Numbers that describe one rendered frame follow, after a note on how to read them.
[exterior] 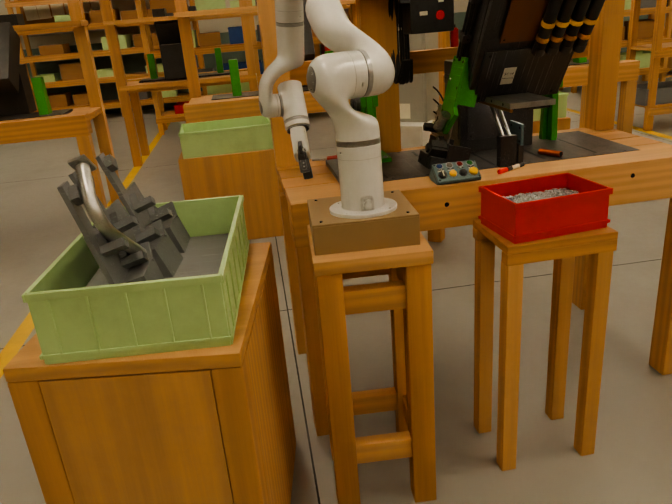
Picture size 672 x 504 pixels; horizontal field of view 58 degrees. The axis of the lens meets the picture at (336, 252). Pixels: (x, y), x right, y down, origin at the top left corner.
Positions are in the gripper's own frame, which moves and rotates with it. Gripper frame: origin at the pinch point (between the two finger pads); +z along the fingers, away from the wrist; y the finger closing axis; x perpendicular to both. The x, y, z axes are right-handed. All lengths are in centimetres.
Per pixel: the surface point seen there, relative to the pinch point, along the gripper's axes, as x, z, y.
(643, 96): 338, -123, -449
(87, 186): -41, 13, 76
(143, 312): -35, 41, 72
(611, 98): 131, -21, -63
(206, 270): -28, 31, 42
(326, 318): 0, 49, 33
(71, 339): -52, 44, 71
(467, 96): 60, -18, -11
